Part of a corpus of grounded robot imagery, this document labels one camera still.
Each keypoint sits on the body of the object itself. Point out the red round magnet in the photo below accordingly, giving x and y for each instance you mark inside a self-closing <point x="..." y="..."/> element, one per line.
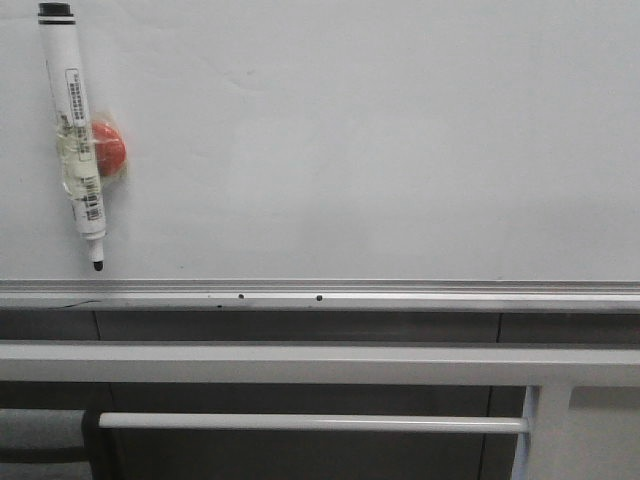
<point x="110" y="149"/>

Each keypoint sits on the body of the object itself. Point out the white whiteboard marker pen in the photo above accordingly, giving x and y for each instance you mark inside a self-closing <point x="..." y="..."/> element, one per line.
<point x="74" y="135"/>

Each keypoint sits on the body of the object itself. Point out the white whiteboard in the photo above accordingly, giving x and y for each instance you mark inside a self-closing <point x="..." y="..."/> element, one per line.
<point x="457" y="155"/>

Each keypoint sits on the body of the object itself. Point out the white stand crossbar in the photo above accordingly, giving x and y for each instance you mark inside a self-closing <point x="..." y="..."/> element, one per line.
<point x="173" y="363"/>

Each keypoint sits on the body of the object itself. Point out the white horizontal rod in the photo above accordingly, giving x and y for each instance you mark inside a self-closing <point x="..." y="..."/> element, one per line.
<point x="427" y="424"/>

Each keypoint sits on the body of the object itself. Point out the grey foam padded bar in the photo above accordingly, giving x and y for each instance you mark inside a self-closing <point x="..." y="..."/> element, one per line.
<point x="42" y="436"/>

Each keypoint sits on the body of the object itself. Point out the white stand upright post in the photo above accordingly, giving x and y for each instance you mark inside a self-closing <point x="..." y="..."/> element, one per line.
<point x="537" y="452"/>

